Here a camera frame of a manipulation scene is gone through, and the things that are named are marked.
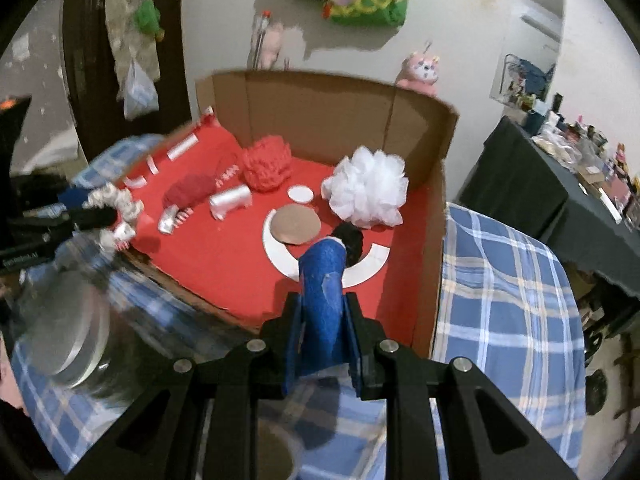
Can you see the beige hanging organizer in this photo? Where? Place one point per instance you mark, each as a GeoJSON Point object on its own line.
{"type": "Point", "coordinates": [125, 30]}

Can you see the white plastic bag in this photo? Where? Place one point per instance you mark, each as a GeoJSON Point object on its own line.
{"type": "Point", "coordinates": [140, 92]}

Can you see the white mesh bath pouf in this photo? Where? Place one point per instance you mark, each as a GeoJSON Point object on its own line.
{"type": "Point", "coordinates": [367, 187]}

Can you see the blue sock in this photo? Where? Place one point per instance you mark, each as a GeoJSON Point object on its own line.
{"type": "Point", "coordinates": [322, 300]}

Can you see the dark red yarn ball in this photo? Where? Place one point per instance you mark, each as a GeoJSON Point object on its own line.
{"type": "Point", "coordinates": [190, 191]}

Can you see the blue plaid blanket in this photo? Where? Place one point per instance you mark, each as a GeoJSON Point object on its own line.
{"type": "Point", "coordinates": [500, 310]}

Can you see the table with dark cloth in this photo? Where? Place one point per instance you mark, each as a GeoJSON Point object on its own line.
{"type": "Point", "coordinates": [525, 200]}

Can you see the wall mirror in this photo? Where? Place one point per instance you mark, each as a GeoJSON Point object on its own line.
{"type": "Point", "coordinates": [537, 10]}

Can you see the pink plush toy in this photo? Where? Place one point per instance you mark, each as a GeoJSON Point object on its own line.
{"type": "Point", "coordinates": [422, 72]}

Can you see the green plush toy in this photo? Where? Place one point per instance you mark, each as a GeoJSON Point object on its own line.
{"type": "Point", "coordinates": [147, 20]}

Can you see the glass jar with metal lid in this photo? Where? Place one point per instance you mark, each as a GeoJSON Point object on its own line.
{"type": "Point", "coordinates": [65, 330]}

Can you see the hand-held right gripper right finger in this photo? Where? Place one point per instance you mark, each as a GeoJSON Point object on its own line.
{"type": "Point", "coordinates": [356, 345]}

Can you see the cardboard box with red lining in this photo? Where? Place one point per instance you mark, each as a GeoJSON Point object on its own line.
{"type": "Point", "coordinates": [225, 260]}

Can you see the grey knitted scrunchie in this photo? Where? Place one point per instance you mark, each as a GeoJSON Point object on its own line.
{"type": "Point", "coordinates": [125, 207]}

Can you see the dark brown door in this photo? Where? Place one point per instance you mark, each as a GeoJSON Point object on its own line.
{"type": "Point", "coordinates": [90, 60]}

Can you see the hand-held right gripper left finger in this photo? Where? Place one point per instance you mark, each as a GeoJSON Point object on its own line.
{"type": "Point", "coordinates": [292, 340]}

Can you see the pale pink plush bear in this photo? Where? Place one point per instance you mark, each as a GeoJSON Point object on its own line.
{"type": "Point", "coordinates": [272, 42]}

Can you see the black soft bundle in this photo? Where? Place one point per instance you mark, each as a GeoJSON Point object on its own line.
{"type": "Point", "coordinates": [352, 240]}

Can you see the cluster of bottles and figurines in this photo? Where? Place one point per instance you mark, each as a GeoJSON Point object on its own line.
{"type": "Point", "coordinates": [590, 155]}

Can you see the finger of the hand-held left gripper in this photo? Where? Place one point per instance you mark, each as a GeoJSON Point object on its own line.
{"type": "Point", "coordinates": [95, 220]}
{"type": "Point", "coordinates": [75, 200]}

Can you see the striped white sock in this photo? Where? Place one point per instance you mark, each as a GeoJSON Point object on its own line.
{"type": "Point", "coordinates": [170, 221]}

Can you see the red mesh bath pouf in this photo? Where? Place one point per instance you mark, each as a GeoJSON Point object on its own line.
{"type": "Point", "coordinates": [267, 162]}

